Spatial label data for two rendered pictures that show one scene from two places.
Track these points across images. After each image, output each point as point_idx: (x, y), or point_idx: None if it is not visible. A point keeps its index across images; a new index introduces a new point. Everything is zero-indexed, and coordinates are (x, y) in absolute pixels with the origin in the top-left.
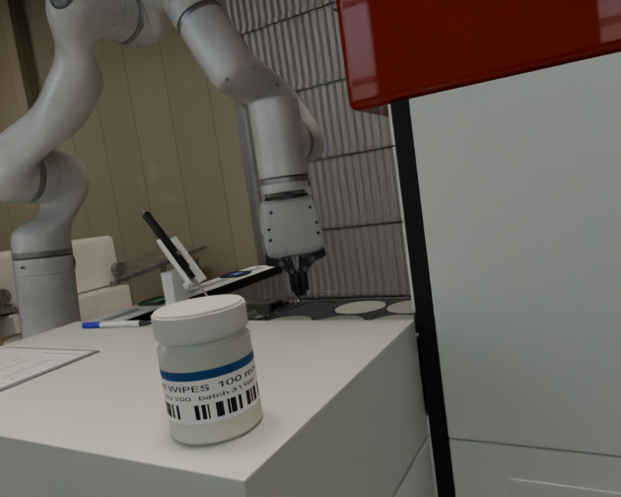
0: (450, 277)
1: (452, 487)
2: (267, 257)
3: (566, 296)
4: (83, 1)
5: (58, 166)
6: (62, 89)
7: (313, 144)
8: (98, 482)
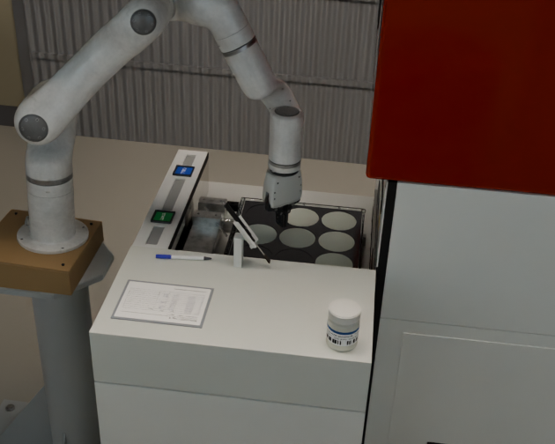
0: (398, 255)
1: (377, 336)
2: (269, 207)
3: (444, 269)
4: (159, 30)
5: None
6: (107, 67)
7: None
8: (307, 364)
